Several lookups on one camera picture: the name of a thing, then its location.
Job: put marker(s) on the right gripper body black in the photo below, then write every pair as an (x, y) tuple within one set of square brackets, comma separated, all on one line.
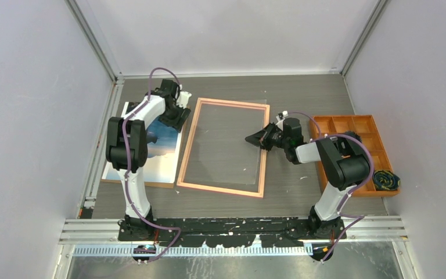
[(275, 138)]

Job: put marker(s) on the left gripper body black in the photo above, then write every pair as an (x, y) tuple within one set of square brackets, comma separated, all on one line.
[(175, 118)]

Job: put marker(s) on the pink wooden picture frame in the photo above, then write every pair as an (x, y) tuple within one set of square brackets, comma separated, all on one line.
[(223, 190)]

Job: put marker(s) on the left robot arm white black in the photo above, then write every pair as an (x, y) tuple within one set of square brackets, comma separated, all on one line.
[(127, 149)]

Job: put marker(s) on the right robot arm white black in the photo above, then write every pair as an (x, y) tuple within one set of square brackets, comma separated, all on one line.
[(345, 159)]

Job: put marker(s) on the orange compartment tray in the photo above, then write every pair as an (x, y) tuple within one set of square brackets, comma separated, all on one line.
[(365, 126)]

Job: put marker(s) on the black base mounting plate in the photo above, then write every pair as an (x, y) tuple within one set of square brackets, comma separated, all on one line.
[(272, 232)]

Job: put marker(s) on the blue yellow rolled item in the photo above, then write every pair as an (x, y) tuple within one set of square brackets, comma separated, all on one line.
[(385, 180)]

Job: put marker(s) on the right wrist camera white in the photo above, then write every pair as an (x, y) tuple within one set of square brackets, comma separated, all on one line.
[(280, 118)]

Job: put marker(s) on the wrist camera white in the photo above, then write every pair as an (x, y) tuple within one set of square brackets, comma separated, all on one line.
[(280, 118), (183, 99)]

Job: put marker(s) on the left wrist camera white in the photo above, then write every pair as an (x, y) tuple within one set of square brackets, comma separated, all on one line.
[(183, 99)]

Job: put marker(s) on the aluminium front rail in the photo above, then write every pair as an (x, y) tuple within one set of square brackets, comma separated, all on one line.
[(369, 229)]

